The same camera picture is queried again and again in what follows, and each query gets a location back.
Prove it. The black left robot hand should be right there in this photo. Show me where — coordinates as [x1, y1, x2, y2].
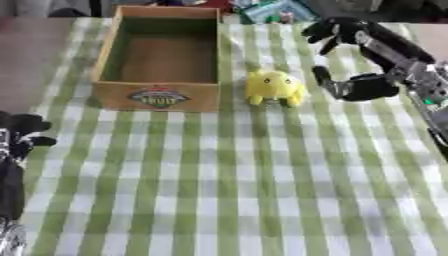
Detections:
[0, 111, 58, 221]

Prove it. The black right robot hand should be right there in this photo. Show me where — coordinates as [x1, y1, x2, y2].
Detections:
[301, 16, 438, 102]

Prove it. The tan cardboard box green inside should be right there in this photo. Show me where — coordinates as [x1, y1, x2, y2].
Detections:
[89, 5, 224, 113]

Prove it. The green and white clutter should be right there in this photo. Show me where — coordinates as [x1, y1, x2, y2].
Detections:
[232, 0, 321, 25]

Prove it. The yellow soft toy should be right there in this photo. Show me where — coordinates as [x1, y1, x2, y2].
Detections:
[243, 61, 308, 108]

